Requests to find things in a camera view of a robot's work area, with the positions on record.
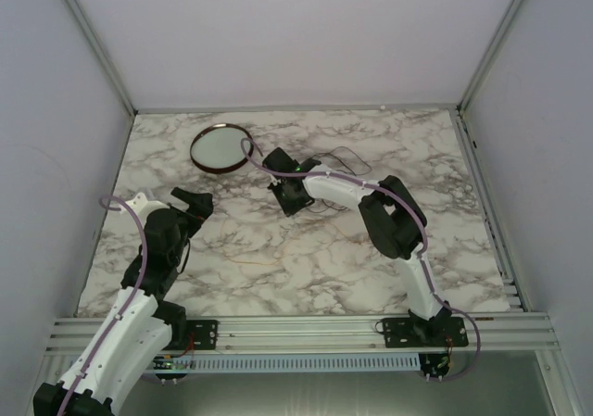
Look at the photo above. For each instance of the round brown-rimmed white dish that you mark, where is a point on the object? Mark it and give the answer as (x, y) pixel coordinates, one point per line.
(221, 148)

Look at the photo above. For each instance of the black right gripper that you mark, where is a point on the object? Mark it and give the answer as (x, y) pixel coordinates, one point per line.
(288, 209)

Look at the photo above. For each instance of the left aluminium frame post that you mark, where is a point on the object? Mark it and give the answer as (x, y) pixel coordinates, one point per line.
(106, 64)

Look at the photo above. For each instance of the right controller board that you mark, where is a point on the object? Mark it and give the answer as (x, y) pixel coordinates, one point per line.
(434, 367)

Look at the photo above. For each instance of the aluminium frame post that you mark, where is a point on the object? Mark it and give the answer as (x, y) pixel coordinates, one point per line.
(495, 45)
(106, 64)

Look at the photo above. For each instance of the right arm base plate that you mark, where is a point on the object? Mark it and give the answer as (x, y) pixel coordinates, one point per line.
(408, 332)

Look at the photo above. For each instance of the front aluminium rail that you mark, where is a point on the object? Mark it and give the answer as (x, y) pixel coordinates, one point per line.
(500, 331)

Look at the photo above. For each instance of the right aluminium frame post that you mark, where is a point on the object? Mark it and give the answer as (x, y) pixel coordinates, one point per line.
(495, 45)

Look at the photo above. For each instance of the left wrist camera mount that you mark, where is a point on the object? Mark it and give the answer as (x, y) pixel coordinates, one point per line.
(141, 205)

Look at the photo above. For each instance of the aluminium back frame rail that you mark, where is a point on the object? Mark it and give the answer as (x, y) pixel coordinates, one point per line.
(379, 107)

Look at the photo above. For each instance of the controller board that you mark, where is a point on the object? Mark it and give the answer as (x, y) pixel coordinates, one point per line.
(434, 367)
(171, 370)

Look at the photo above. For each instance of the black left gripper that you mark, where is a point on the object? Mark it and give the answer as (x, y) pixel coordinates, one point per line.
(200, 207)

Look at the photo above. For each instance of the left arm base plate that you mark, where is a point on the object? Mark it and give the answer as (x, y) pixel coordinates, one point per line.
(200, 334)

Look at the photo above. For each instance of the left controller board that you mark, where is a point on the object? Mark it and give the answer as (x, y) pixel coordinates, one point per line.
(171, 370)

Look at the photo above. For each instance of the right aluminium frame rail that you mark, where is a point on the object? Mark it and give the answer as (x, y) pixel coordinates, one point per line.
(518, 298)

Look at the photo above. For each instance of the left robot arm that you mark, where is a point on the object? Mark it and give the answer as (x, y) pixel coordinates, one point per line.
(140, 323)

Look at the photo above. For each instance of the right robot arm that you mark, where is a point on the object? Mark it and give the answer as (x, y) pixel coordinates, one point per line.
(393, 220)

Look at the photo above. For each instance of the aluminium frame rail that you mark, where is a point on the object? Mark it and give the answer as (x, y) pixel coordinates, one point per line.
(518, 298)
(379, 107)

